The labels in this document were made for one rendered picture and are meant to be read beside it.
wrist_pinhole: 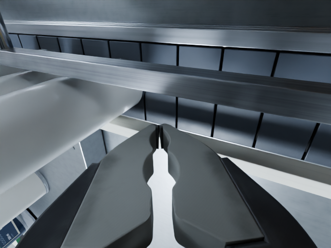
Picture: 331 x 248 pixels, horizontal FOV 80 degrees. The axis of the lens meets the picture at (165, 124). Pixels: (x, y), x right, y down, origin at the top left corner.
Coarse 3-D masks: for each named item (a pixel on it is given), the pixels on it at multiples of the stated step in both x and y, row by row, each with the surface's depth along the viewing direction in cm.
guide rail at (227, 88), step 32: (0, 64) 16; (32, 64) 14; (64, 64) 12; (96, 64) 11; (128, 64) 11; (160, 64) 11; (192, 96) 9; (224, 96) 9; (256, 96) 8; (288, 96) 7; (320, 96) 7
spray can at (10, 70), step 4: (0, 68) 20; (4, 68) 20; (8, 68) 20; (12, 68) 21; (16, 68) 21; (20, 68) 21; (0, 72) 20; (4, 72) 20; (8, 72) 20; (12, 72) 20; (16, 72) 21; (0, 76) 20
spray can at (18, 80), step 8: (24, 72) 17; (32, 72) 18; (40, 72) 18; (0, 80) 16; (8, 80) 16; (16, 80) 16; (24, 80) 16; (32, 80) 17; (40, 80) 17; (0, 88) 15; (8, 88) 15; (16, 88) 16
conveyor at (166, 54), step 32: (192, 64) 17; (224, 64) 16; (256, 64) 15; (288, 64) 14; (320, 64) 13; (160, 96) 20; (192, 128) 20; (224, 128) 19; (256, 128) 17; (288, 128) 16; (320, 128) 15; (320, 160) 16
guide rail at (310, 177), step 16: (112, 128) 20; (128, 128) 19; (160, 144) 18; (208, 144) 17; (224, 144) 17; (240, 160) 15; (256, 160) 15; (272, 160) 15; (288, 160) 15; (272, 176) 15; (288, 176) 14; (304, 176) 14; (320, 176) 14; (320, 192) 13
